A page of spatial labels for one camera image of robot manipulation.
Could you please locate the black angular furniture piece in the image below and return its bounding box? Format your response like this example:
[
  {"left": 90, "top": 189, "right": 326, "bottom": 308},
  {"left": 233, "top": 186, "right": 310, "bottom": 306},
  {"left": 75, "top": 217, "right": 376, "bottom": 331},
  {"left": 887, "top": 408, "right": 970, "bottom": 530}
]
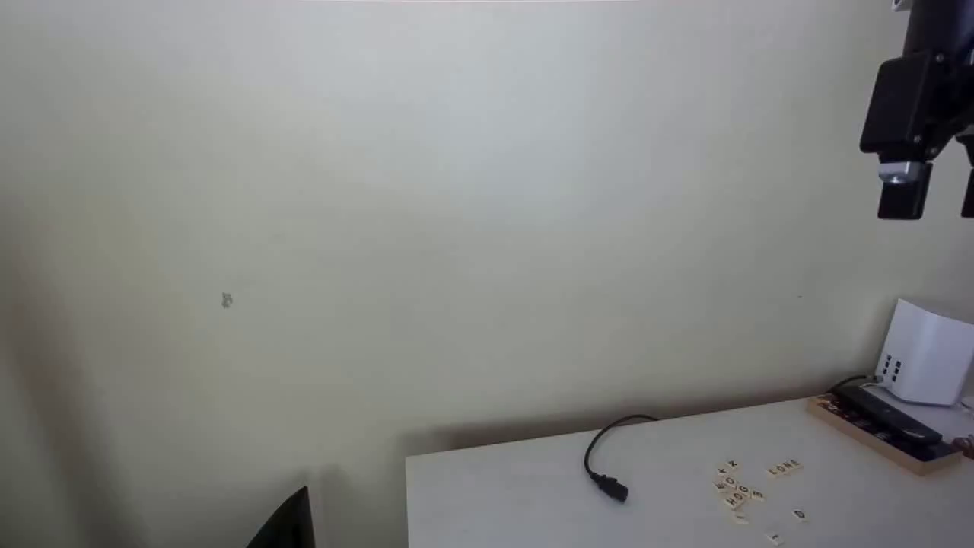
[{"left": 245, "top": 485, "right": 319, "bottom": 548}]

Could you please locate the white box speaker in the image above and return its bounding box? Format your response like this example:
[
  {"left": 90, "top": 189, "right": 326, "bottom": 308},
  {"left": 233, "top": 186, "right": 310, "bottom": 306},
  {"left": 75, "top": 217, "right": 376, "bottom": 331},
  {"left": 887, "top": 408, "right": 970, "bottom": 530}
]
[{"left": 870, "top": 296, "right": 974, "bottom": 413}]

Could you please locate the black power cable with plug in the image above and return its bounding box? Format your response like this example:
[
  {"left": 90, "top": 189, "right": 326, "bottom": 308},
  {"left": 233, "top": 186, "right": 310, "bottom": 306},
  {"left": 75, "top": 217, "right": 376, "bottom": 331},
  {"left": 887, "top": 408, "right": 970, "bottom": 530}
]
[{"left": 578, "top": 413, "right": 662, "bottom": 506}]

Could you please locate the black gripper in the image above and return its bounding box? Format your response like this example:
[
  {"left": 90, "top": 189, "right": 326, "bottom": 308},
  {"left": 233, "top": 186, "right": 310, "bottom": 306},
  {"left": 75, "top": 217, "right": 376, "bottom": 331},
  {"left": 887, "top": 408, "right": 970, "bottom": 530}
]
[{"left": 858, "top": 0, "right": 974, "bottom": 223}]

